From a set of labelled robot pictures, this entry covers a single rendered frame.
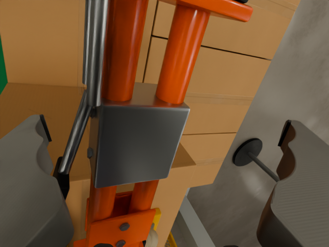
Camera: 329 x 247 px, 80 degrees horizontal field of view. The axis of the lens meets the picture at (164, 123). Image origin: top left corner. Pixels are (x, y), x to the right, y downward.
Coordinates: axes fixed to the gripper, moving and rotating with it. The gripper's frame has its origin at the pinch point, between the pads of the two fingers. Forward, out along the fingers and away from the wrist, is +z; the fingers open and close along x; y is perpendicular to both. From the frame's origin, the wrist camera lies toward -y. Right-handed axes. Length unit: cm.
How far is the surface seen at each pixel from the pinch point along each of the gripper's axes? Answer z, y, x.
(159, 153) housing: 1.1, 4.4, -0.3
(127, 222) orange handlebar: 0.2, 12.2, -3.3
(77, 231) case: 11.0, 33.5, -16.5
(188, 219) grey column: 100, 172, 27
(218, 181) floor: 153, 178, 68
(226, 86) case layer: 73, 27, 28
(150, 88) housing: 3.9, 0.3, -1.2
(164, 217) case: 18.5, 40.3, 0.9
